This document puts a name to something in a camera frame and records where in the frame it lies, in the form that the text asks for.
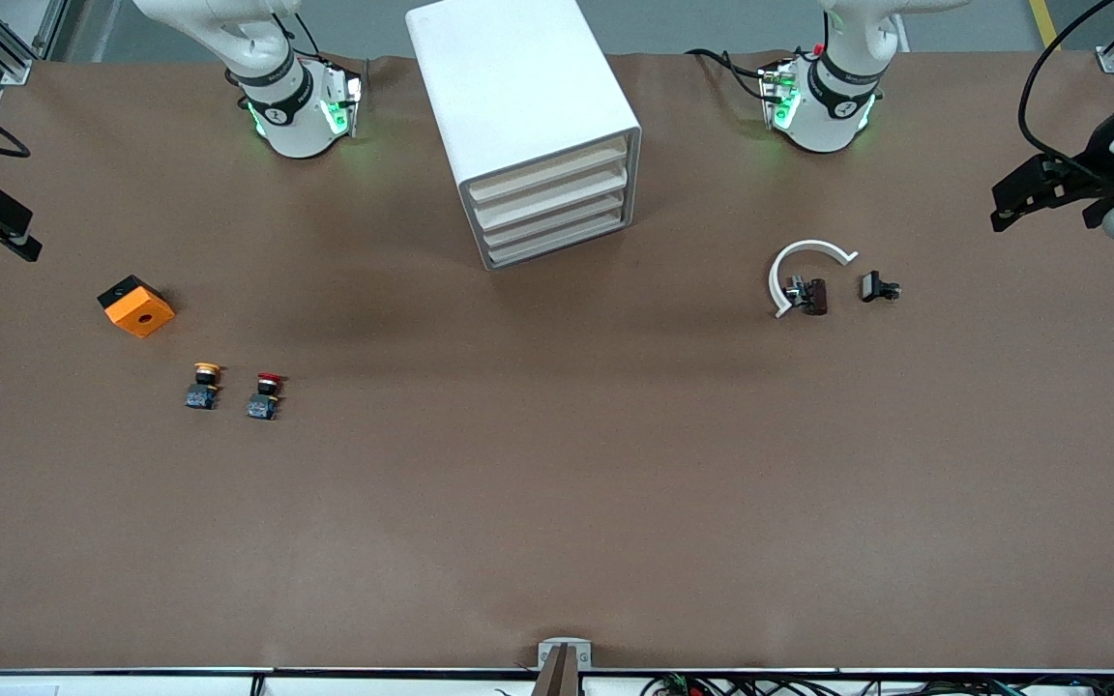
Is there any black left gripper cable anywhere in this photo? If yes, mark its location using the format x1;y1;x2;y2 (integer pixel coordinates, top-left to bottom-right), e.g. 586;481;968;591
1017;0;1114;185

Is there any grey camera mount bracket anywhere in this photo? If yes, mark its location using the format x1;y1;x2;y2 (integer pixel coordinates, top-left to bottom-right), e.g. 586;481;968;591
533;638;594;696

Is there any white table edge rail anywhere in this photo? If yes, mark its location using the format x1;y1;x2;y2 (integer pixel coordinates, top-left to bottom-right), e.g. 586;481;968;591
0;667;1114;696

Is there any red push button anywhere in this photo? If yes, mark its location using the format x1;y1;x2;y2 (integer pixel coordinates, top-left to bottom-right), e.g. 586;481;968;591
246;371;287;421

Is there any white curved plastic clip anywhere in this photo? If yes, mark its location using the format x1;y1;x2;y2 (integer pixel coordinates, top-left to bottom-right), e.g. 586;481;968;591
768;239;860;320

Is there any small brown component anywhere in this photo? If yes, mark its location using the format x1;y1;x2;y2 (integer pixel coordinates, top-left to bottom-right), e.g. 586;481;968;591
784;275;830;317

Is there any yellow push button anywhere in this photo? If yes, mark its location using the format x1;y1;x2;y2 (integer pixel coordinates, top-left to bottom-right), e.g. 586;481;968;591
185;362;225;411

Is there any orange box with black base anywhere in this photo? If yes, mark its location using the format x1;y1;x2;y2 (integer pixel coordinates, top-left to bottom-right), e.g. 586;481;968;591
97;275;176;339

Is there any black base cable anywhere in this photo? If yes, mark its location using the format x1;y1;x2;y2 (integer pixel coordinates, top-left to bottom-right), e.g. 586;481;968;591
686;46;776;104

